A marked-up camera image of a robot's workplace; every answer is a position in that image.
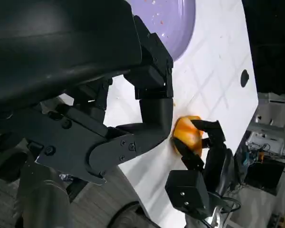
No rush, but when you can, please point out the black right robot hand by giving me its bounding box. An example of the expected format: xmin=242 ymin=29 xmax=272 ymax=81
xmin=171 ymin=119 xmax=235 ymax=193

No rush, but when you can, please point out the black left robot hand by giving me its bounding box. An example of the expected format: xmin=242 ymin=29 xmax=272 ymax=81
xmin=0 ymin=0 xmax=175 ymax=186

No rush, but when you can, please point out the orange white toy bread roll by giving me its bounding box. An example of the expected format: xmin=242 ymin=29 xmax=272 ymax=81
xmin=172 ymin=115 xmax=204 ymax=157

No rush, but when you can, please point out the black workshop box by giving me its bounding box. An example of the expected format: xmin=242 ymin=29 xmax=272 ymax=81
xmin=245 ymin=158 xmax=285 ymax=196

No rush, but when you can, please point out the white workshop desk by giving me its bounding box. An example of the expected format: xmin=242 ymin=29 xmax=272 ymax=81
xmin=246 ymin=92 xmax=285 ymax=173

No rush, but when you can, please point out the lilac plate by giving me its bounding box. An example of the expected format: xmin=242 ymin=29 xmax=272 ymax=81
xmin=130 ymin=0 xmax=196 ymax=60

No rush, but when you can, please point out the grey robot body part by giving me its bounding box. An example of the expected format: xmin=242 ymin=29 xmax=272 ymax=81
xmin=14 ymin=163 xmax=71 ymax=228

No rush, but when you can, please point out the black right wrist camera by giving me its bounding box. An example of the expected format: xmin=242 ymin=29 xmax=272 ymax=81
xmin=164 ymin=169 xmax=210 ymax=215

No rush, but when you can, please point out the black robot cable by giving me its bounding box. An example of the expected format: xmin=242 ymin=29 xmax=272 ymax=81
xmin=212 ymin=193 xmax=242 ymax=216

